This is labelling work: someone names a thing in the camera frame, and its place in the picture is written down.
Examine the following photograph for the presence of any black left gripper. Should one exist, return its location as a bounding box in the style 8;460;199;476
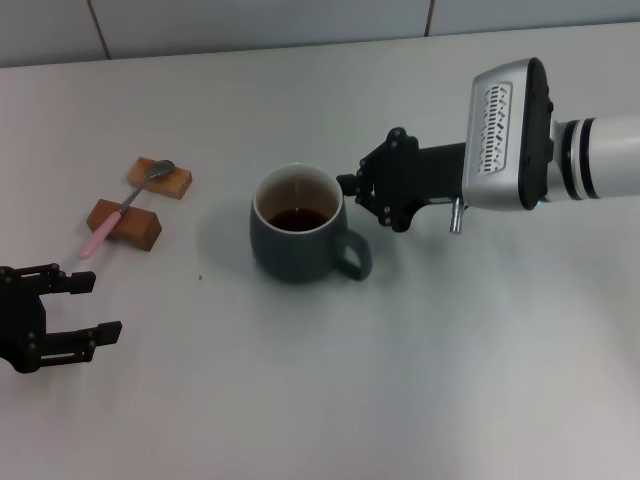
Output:
0;262;124;375

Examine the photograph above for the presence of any dark grey ceramic cup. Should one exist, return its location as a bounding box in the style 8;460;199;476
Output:
249;162;374;285

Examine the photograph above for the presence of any pink handled metal spoon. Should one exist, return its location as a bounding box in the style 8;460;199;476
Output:
77;159;177;260

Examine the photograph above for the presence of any dark coffee liquid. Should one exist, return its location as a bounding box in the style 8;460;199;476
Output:
267;208;331;235

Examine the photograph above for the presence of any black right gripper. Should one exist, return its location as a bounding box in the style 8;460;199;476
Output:
336;127;467;233

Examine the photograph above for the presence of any light wooden block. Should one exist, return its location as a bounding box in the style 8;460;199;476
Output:
127;157;193;201

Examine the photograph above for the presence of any silver cable plug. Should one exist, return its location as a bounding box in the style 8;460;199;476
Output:
448;196;465;234

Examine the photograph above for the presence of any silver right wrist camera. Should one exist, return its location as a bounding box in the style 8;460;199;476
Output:
464;57;556;211

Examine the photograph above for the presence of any dark brown wooden block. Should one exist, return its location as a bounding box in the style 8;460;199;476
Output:
86;198;163;252

